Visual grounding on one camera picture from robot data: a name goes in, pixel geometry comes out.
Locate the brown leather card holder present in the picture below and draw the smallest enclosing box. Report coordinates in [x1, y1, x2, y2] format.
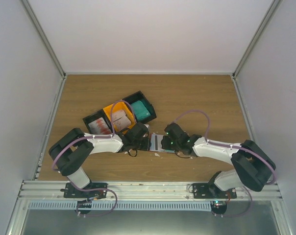
[148, 133, 174, 154]

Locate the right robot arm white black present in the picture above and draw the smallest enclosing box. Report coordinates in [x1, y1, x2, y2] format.
[161, 122, 276, 198]

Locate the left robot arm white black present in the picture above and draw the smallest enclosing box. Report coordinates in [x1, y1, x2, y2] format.
[49, 122, 150, 198]

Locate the yellow bin with white cards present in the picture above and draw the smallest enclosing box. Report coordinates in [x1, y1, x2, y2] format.
[103, 101, 136, 132]

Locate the black bin with teal cards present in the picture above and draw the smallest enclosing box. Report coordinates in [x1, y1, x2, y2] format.
[123, 91, 157, 123]

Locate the red white card stack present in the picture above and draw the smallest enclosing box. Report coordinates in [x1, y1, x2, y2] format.
[88, 117, 112, 135]

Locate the black bin with red cards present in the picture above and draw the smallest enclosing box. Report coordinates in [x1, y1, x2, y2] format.
[83, 109, 112, 135]

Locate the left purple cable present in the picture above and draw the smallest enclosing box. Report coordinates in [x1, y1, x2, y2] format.
[51, 100, 135, 217]

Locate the aluminium front rail frame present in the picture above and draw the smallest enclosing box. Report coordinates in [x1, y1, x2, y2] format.
[6, 181, 294, 235]

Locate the grey slotted cable duct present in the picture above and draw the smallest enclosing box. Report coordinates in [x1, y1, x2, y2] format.
[28, 200, 211, 212]

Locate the right aluminium corner post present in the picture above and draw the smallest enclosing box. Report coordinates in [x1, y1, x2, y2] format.
[231, 0, 285, 79]

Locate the aluminium corner post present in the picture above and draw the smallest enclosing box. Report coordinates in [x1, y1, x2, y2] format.
[20, 0, 66, 80]
[231, 0, 285, 79]

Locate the left aluminium corner post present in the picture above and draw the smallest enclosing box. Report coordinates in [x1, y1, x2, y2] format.
[20, 0, 66, 80]

